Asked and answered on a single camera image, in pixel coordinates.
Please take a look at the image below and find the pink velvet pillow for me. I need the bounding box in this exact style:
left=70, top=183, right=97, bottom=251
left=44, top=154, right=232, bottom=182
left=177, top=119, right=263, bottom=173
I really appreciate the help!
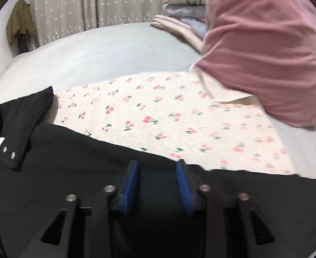
left=191, top=0, right=316, bottom=128

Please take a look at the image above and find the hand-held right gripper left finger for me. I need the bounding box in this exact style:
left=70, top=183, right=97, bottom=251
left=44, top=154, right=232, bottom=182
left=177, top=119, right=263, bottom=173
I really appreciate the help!
left=18, top=160, right=141, bottom=258

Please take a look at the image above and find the grey blue folded blanket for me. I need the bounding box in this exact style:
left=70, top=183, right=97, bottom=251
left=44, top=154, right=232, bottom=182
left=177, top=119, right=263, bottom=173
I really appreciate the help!
left=164, top=4, right=208, bottom=38

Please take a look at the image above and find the grey star print curtain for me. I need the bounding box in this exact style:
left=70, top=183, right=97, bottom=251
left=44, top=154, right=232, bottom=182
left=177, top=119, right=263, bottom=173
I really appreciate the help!
left=22, top=0, right=199, bottom=48

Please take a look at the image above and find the cream cloth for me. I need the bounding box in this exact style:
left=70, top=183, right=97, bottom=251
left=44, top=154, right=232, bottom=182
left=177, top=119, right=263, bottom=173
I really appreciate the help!
left=187, top=68, right=256, bottom=104

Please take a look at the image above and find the beige folded blanket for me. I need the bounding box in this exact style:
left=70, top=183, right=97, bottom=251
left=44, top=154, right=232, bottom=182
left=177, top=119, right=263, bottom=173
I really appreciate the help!
left=150, top=14, right=205, bottom=53

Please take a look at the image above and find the olive hanging jacket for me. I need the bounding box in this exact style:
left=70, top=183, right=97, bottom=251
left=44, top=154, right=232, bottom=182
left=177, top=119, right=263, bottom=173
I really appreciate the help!
left=6, top=0, right=38, bottom=55

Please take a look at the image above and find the bed with grey sheet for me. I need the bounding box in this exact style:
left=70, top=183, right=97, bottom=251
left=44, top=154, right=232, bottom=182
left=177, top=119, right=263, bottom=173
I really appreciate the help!
left=0, top=21, right=316, bottom=179

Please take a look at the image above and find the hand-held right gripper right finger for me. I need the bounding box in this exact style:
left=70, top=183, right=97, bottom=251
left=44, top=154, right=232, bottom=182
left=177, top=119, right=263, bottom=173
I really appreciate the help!
left=175, top=159, right=298, bottom=258

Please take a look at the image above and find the cherry print blanket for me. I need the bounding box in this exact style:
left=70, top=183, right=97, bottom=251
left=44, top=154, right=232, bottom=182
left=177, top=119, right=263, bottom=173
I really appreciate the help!
left=52, top=69, right=295, bottom=176

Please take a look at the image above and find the black coat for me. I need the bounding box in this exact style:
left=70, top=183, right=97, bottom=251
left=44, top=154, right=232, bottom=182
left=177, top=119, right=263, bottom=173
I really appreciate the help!
left=0, top=86, right=316, bottom=258

